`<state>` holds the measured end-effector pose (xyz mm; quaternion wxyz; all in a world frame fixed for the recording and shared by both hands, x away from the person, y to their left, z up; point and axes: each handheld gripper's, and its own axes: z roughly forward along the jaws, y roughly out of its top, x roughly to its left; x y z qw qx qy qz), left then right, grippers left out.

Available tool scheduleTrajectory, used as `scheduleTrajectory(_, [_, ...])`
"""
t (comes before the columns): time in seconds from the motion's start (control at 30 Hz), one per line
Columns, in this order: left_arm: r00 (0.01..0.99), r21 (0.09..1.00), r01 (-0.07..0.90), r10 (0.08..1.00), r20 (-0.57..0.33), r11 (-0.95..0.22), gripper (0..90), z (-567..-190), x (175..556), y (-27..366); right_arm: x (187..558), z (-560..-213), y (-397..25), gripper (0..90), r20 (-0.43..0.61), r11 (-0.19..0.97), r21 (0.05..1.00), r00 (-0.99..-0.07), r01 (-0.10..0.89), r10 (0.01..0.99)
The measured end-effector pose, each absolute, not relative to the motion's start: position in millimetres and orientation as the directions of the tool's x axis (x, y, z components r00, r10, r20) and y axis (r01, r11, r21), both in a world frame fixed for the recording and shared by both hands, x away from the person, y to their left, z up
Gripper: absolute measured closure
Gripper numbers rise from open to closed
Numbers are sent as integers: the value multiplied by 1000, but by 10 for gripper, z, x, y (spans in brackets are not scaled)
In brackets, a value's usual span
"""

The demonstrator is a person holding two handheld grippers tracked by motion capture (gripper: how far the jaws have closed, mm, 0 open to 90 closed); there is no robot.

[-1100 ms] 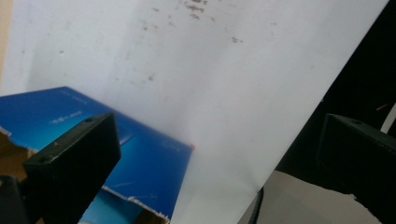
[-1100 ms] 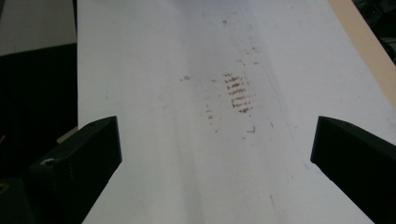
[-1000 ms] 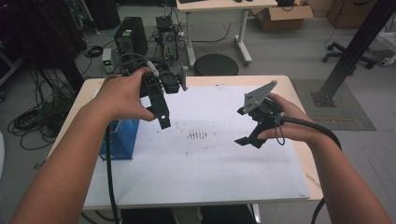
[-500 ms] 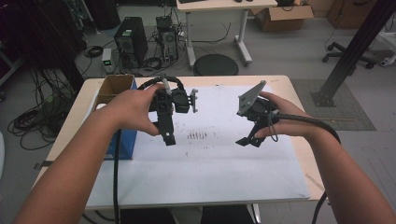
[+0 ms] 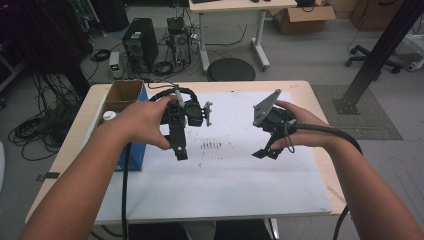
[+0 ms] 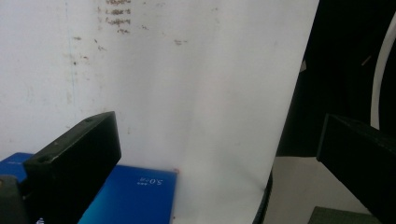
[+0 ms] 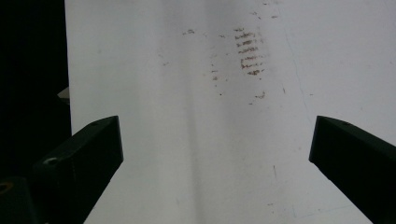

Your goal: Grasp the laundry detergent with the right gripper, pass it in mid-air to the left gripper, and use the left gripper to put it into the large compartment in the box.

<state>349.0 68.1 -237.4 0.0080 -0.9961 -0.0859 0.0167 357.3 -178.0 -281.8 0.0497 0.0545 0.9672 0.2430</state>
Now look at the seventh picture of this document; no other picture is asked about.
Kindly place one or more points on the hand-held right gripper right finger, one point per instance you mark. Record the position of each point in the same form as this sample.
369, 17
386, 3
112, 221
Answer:
358, 165

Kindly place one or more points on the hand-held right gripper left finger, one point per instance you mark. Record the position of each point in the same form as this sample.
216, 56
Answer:
77, 168

